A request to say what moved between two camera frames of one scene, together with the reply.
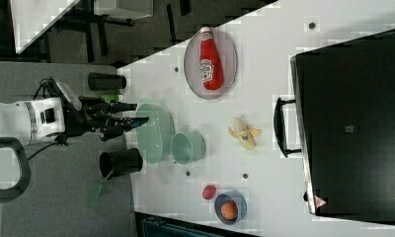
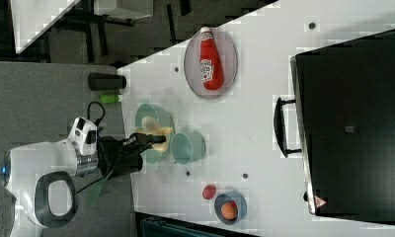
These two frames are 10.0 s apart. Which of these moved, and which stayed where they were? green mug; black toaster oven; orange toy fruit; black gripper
Moved: black gripper
Stayed: orange toy fruit; black toaster oven; green mug
